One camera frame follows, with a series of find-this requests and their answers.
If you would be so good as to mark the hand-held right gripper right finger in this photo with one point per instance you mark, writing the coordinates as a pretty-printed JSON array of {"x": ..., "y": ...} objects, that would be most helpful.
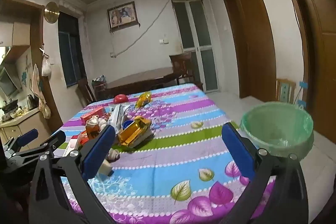
[{"x": 237, "y": 154}]

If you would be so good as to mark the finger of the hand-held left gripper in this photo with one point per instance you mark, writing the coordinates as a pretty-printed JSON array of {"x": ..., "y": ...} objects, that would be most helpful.
[
  {"x": 27, "y": 135},
  {"x": 56, "y": 138}
]

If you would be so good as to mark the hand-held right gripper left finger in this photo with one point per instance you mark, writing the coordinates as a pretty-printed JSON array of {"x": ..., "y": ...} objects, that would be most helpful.
[{"x": 97, "y": 154}]

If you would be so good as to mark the small tissue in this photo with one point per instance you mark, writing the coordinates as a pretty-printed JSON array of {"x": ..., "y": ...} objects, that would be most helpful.
[{"x": 114, "y": 154}]

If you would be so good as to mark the green lined trash bin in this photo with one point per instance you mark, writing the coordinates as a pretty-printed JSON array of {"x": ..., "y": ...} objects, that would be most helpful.
[{"x": 278, "y": 132}]

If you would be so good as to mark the kitchen counter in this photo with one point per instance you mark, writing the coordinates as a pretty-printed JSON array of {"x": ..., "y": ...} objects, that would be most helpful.
[{"x": 15, "y": 127}]

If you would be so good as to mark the small beige box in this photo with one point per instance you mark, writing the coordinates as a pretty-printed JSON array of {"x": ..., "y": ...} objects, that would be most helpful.
[{"x": 106, "y": 168}]

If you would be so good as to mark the pink white box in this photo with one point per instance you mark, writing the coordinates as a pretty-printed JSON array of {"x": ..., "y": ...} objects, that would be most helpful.
[{"x": 74, "y": 144}]

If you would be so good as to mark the hanging beige bag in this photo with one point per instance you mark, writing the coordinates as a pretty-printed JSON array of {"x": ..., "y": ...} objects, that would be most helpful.
[{"x": 46, "y": 111}]

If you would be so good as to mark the white crumpled tissue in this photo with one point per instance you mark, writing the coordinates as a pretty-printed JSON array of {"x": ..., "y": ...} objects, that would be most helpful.
[{"x": 99, "y": 121}]

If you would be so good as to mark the steel kettle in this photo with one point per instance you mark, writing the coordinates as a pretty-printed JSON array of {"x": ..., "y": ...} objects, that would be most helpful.
[{"x": 31, "y": 102}]

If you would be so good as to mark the black wok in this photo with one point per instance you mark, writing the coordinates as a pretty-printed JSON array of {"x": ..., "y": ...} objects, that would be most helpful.
[{"x": 10, "y": 106}]

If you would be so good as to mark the red box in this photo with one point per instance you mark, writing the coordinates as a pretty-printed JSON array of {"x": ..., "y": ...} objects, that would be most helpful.
[{"x": 93, "y": 113}]

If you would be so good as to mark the silver white packet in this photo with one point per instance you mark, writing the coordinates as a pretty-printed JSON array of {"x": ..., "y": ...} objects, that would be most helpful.
[{"x": 116, "y": 116}]

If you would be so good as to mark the gold yellow box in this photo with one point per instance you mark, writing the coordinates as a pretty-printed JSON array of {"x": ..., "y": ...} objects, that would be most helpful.
[{"x": 134, "y": 132}]

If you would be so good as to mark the hanging apron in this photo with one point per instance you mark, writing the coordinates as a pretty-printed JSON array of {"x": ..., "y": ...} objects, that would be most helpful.
[{"x": 36, "y": 82}]

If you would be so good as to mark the dark wooden chair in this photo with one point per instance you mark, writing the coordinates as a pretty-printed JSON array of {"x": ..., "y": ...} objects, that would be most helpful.
[
  {"x": 183, "y": 64},
  {"x": 84, "y": 90}
]

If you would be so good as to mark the range hood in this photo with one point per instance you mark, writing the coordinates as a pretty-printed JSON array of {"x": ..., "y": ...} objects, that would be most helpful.
[{"x": 8, "y": 79}]

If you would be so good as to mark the red apple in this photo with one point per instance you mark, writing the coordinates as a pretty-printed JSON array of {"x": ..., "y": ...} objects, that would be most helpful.
[{"x": 120, "y": 98}]

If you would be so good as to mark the floral striped tablecloth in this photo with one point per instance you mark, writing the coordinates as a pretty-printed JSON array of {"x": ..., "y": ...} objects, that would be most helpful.
[{"x": 170, "y": 150}]

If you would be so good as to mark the hanging white plastic bag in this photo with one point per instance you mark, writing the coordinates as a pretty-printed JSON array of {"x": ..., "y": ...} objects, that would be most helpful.
[{"x": 46, "y": 67}]

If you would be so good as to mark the basket with cloth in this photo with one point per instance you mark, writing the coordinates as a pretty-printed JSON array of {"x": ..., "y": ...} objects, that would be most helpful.
[{"x": 98, "y": 81}]

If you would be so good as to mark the gold foil wrapper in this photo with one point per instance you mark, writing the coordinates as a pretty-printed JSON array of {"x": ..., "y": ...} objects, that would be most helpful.
[{"x": 143, "y": 100}]

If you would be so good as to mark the folded wooden chair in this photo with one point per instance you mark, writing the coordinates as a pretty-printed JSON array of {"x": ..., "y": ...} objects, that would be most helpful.
[{"x": 284, "y": 90}]

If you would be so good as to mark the dark window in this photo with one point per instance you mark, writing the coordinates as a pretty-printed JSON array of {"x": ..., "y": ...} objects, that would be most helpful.
[{"x": 71, "y": 56}]

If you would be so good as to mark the dark wooden dining table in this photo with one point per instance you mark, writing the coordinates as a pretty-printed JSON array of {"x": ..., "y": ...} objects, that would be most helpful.
[{"x": 141, "y": 81}]

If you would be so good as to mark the glass double door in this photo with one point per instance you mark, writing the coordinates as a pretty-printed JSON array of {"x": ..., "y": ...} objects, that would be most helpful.
[{"x": 195, "y": 45}]

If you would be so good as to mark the brown wooden door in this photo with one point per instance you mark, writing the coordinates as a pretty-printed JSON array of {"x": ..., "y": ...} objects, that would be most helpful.
[{"x": 252, "y": 37}]

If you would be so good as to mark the wooden wall cabinet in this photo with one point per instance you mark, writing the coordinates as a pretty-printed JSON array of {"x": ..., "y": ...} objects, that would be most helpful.
[{"x": 15, "y": 32}]

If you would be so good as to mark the gold round wall disc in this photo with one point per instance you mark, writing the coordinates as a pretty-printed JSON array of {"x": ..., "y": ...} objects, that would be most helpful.
[{"x": 52, "y": 12}]

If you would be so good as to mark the white wall socket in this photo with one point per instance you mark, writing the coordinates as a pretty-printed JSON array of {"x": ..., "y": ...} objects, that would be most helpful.
[{"x": 164, "y": 41}]

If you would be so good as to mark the framed wall picture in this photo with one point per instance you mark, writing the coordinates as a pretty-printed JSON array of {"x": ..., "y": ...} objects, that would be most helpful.
[{"x": 122, "y": 15}]

